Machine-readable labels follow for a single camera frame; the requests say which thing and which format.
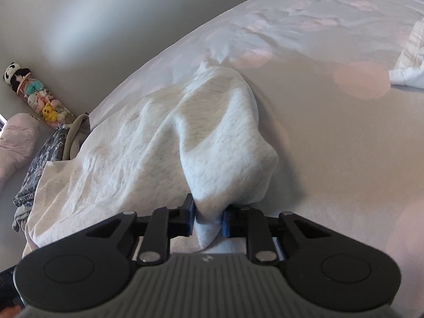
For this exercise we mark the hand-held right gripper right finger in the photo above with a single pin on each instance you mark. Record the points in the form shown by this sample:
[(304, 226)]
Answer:
[(226, 225)]

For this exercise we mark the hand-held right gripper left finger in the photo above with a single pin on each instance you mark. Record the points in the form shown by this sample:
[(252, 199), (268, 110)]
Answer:
[(190, 220)]

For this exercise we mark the light grey sweatshirt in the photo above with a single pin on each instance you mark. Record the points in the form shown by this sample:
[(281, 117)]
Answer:
[(149, 145)]

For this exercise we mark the grey patterned garment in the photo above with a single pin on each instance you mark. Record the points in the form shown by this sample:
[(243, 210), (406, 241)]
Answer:
[(43, 165)]

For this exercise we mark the white pink-dotted blanket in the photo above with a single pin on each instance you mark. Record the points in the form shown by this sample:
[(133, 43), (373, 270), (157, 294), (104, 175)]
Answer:
[(331, 139)]

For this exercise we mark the pink pillow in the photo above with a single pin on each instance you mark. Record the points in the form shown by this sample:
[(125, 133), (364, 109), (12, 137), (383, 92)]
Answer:
[(16, 145)]

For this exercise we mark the clear tube of plush toys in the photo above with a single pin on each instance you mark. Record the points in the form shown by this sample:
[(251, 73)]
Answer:
[(36, 99)]

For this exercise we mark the white garment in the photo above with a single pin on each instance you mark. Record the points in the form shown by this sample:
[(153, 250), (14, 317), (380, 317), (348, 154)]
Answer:
[(409, 73)]

